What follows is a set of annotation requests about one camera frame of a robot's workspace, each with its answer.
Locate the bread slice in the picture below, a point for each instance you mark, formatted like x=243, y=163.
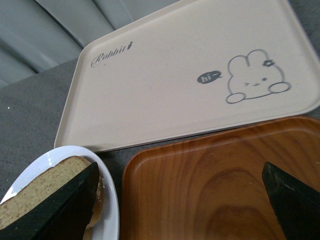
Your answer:
x=47, y=183

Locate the white round plate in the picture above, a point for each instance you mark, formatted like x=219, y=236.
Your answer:
x=108, y=226

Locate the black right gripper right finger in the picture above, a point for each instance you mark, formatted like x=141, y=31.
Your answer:
x=295, y=204

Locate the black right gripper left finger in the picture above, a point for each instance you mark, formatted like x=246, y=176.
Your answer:
x=42, y=223

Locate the grey curtain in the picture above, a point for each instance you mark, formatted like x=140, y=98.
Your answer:
x=37, y=35

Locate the beige rabbit tray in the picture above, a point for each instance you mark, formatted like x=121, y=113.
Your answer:
x=196, y=66

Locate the brown wooden tray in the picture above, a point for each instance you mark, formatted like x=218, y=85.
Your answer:
x=211, y=188

